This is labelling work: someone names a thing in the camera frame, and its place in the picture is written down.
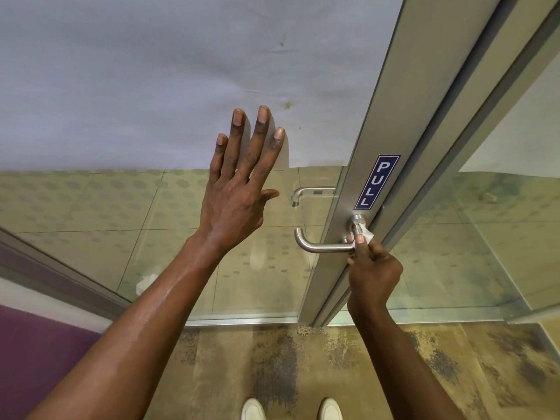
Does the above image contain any person's left hand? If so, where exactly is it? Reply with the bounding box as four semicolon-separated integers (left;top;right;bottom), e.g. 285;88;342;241
192;106;286;258

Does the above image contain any person's right hand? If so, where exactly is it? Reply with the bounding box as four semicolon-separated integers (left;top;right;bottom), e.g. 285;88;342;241
347;234;404;315

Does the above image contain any white wipe cloth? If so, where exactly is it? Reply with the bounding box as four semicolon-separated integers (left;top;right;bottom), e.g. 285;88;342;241
353;223;376;246

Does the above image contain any steel lever door handle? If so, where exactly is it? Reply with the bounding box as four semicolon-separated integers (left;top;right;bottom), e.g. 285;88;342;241
294;214;367;254
291;187;337;209

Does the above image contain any glass door with metal stile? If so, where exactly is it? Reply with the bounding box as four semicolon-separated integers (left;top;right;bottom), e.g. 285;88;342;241
0;0;512;327

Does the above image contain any person's right forearm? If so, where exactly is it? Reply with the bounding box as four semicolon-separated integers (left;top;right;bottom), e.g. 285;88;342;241
348;297;465;420

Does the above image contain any person's left forearm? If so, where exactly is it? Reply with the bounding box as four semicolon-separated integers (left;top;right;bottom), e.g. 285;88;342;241
26;232;226;420

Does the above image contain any blue door label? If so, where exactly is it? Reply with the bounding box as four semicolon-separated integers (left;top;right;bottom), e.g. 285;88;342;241
353;155;401;211

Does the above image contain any person's white right shoe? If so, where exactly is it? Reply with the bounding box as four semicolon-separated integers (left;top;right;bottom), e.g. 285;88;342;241
317;398;343;420

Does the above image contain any person's white shoe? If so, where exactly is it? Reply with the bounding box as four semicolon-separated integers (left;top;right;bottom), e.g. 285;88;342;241
241;398;268;420
317;398;343;420

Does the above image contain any person's white left shoe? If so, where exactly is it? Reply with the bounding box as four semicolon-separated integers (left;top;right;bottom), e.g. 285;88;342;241
241;398;268;420

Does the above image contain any fixed glass panel with frame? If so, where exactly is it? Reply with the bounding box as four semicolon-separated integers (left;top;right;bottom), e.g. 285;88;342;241
315;0;560;327

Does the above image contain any grey metal door frame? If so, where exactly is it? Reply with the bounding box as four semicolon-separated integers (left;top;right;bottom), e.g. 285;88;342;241
0;227;132;321

